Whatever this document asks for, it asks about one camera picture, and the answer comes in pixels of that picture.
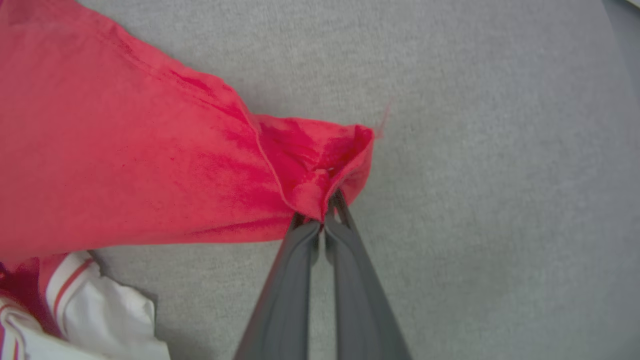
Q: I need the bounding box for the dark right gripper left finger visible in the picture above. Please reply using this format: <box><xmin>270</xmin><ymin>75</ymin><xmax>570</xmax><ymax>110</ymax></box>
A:
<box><xmin>234</xmin><ymin>214</ymin><xmax>322</xmax><ymax>360</ymax></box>

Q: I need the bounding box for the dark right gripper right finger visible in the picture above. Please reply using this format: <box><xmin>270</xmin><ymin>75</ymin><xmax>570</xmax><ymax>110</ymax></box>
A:
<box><xmin>324</xmin><ymin>189</ymin><xmax>414</xmax><ymax>360</ymax></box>

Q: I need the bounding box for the red garment with white trim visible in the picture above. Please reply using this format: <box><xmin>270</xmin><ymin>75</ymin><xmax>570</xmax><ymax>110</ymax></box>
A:
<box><xmin>0</xmin><ymin>0</ymin><xmax>376</xmax><ymax>360</ymax></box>

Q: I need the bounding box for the grey fabric sofa cushion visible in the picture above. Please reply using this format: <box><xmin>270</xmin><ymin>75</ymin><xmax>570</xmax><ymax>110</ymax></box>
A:
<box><xmin>0</xmin><ymin>0</ymin><xmax>640</xmax><ymax>360</ymax></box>

